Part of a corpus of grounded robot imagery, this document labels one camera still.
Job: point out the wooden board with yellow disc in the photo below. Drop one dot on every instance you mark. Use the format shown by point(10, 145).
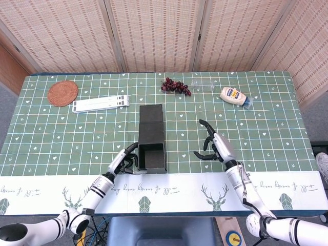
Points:
point(232, 235)

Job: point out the woven bamboo folding screen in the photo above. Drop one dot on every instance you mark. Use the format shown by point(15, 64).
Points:
point(159, 33)

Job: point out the white sneaker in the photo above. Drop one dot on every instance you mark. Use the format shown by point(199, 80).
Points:
point(323, 164)

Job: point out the round woven rattan coaster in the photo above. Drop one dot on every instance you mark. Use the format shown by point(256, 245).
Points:
point(62, 93)

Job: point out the white folding laptop stand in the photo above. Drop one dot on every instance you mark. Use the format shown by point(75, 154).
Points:
point(100, 103)

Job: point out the brown wooden door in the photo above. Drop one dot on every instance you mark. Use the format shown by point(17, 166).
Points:
point(10, 71)

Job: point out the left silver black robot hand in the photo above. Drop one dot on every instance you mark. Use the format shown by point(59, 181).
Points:
point(119, 161)

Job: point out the dark red grape bunch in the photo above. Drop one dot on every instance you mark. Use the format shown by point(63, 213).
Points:
point(171, 85)

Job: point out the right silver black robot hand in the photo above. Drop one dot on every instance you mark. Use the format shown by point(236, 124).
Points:
point(224, 148)

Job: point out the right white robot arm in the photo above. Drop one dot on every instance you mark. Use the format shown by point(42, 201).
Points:
point(246, 189)

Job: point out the clear plastic cup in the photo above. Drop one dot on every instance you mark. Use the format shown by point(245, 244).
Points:
point(202, 85)

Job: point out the black furniture base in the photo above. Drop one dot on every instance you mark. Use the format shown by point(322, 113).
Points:
point(320, 147)

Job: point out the cream mayonnaise squeeze bottle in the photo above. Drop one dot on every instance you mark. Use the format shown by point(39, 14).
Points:
point(232, 95)

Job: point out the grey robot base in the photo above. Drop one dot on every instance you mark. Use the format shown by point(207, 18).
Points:
point(159, 230)

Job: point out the black foldable cardboard box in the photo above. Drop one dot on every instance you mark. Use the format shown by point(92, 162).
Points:
point(151, 123)

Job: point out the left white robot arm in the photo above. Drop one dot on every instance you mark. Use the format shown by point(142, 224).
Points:
point(97, 192)

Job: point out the green checked tablecloth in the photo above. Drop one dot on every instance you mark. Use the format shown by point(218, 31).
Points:
point(230, 128)

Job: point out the black caster wheel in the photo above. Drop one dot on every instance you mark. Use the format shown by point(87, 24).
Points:
point(323, 218)

